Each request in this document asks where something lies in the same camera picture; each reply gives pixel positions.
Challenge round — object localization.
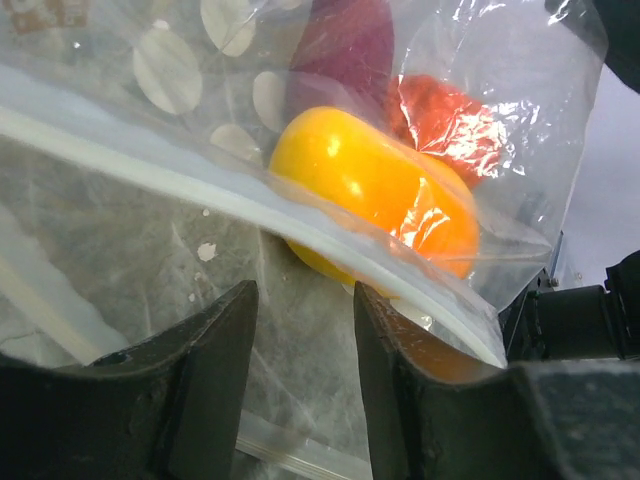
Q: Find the yellow orange fake mango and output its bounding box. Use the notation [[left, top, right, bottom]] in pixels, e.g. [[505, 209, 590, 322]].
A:
[[269, 107, 480, 279]]

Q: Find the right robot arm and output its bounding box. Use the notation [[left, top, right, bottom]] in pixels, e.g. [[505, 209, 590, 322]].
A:
[[499, 1, 639, 362]]

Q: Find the polka dot zip bag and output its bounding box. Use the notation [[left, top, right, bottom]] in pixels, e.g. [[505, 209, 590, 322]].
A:
[[1, 1, 607, 479]]

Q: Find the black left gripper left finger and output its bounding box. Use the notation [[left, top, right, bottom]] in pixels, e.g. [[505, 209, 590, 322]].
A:
[[1, 280, 259, 479]]

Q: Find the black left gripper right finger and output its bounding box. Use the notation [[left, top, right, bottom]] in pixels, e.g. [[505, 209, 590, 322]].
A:
[[353, 284, 639, 479]]

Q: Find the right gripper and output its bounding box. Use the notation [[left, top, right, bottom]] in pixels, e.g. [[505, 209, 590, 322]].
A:
[[544, 0, 639, 93]]

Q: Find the purple fake fruit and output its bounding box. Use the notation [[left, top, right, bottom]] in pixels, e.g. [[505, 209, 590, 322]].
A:
[[287, 1, 395, 108]]

